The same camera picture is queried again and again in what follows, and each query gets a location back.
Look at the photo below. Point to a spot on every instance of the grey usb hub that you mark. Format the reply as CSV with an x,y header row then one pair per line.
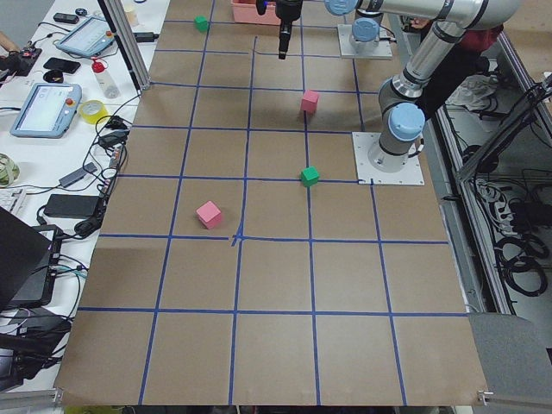
x,y
75,176

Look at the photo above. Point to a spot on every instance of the black smartphone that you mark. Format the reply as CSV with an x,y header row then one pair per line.
x,y
65,66

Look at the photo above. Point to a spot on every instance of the pink cube far side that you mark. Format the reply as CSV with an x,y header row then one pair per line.
x,y
209,215

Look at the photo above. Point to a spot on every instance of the teach pendant near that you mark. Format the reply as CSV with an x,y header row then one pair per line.
x,y
48,111

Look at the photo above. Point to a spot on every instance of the pink cube near centre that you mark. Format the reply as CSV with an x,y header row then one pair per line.
x,y
309,101

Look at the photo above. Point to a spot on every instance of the green cube near tray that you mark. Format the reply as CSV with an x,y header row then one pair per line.
x,y
201,23

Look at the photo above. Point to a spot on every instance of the aluminium frame post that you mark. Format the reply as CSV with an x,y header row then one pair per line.
x,y
114,15

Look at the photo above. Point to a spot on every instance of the black power adapter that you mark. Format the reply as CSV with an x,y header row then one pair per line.
x,y
146,37

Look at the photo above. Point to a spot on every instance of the yellow tape roll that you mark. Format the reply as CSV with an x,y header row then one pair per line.
x,y
93,111

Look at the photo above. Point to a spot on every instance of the black power brick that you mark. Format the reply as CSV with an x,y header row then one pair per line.
x,y
70,206

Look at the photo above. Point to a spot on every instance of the teach pendant far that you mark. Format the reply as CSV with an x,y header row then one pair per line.
x,y
90,38

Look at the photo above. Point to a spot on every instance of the green cube near base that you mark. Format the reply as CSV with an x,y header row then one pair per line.
x,y
309,176

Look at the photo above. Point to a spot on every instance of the pink plastic tray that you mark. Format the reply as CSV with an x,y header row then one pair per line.
x,y
244,11

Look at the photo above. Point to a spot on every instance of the black laptop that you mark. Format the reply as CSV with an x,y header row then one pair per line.
x,y
28,257

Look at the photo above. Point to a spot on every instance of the teach pendant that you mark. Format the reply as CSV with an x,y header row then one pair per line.
x,y
48,111
90,38

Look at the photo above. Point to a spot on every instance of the red capped squeeze bottle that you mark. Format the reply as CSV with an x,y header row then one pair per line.
x,y
104,79

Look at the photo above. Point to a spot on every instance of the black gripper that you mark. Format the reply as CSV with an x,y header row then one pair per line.
x,y
285,12

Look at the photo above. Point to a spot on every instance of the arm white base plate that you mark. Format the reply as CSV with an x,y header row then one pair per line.
x,y
375,167
350,48

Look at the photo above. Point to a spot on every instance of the person in red shirt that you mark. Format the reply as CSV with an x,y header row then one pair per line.
x,y
460,63

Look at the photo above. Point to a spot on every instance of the pink cube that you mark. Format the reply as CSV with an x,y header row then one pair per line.
x,y
309,101
209,215

